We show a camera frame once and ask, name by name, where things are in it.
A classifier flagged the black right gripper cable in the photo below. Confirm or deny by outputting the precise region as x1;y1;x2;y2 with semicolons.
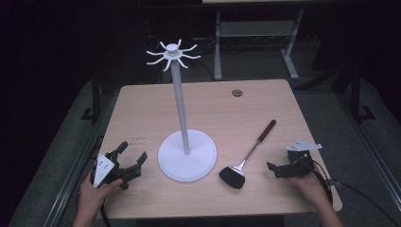
310;159;401;227

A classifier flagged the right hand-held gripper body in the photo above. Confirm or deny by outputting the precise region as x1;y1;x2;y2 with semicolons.
277;139;323;180

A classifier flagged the black metal stand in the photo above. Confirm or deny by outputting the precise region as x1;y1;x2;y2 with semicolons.
349;62;377;122
79;70;102;122

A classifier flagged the black spatula with wooden handle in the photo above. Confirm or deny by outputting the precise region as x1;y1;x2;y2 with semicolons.
218;118;277;190

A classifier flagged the grey metal floor rail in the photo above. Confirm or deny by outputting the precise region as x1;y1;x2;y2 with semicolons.
42;94;118;227
334;93;401;204

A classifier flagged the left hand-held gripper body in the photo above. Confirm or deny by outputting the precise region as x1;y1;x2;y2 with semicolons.
90;150;143;191

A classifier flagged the person's right hand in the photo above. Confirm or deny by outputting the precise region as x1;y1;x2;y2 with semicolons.
288;170;331;212

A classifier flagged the person's left hand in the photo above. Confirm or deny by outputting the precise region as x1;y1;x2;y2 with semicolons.
76;174;124;212

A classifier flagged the white metal desk frame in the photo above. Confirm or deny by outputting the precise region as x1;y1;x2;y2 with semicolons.
201;0;305;81

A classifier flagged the white hook rack stand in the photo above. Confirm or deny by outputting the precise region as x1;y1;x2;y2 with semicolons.
146;38;218;183

